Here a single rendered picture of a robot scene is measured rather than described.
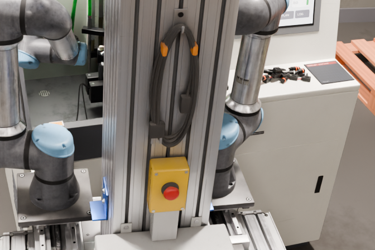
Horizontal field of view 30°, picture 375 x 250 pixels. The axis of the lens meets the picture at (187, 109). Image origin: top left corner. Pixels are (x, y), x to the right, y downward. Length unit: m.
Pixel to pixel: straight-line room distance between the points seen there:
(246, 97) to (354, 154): 2.19
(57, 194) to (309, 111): 1.26
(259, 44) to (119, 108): 0.64
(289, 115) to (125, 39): 1.56
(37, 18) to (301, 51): 1.52
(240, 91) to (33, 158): 0.65
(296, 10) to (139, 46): 1.61
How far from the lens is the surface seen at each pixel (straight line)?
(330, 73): 3.03
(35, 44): 2.24
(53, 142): 2.01
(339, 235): 3.72
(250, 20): 1.90
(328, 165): 3.22
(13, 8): 1.84
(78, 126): 2.60
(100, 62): 2.76
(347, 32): 5.61
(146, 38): 1.46
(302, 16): 3.02
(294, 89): 2.88
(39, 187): 2.11
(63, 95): 2.98
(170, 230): 1.75
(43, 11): 1.84
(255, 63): 2.08
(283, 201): 3.24
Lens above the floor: 2.49
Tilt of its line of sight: 35 degrees down
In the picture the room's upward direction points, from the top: 6 degrees clockwise
